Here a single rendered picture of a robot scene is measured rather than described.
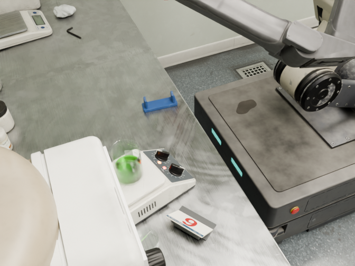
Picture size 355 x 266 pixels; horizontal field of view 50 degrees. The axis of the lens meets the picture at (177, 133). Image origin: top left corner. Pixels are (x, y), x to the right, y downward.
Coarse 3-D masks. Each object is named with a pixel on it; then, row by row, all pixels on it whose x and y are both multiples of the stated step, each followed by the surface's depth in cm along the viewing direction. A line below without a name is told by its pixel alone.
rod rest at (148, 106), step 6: (174, 96) 107; (144, 102) 107; (150, 102) 109; (156, 102) 109; (162, 102) 109; (168, 102) 109; (174, 102) 109; (144, 108) 108; (150, 108) 107; (156, 108) 108; (162, 108) 108
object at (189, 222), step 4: (176, 212) 83; (180, 212) 84; (172, 216) 80; (176, 216) 81; (180, 216) 81; (184, 216) 82; (188, 216) 83; (180, 220) 80; (184, 220) 80; (188, 220) 81; (192, 220) 82; (188, 224) 79; (192, 224) 80; (196, 224) 80; (200, 224) 81; (192, 228) 78; (196, 228) 79; (200, 228) 79; (204, 228) 80; (208, 228) 81; (200, 232) 77; (204, 232) 78
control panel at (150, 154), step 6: (150, 150) 91; (150, 156) 88; (156, 162) 87; (162, 162) 88; (168, 162) 89; (174, 162) 90; (162, 168) 86; (168, 168) 87; (168, 174) 85; (186, 174) 88; (174, 180) 83; (180, 180) 84
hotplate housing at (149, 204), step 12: (156, 168) 85; (168, 180) 82; (192, 180) 87; (156, 192) 80; (168, 192) 82; (180, 192) 86; (132, 204) 78; (144, 204) 79; (156, 204) 82; (132, 216) 79; (144, 216) 82
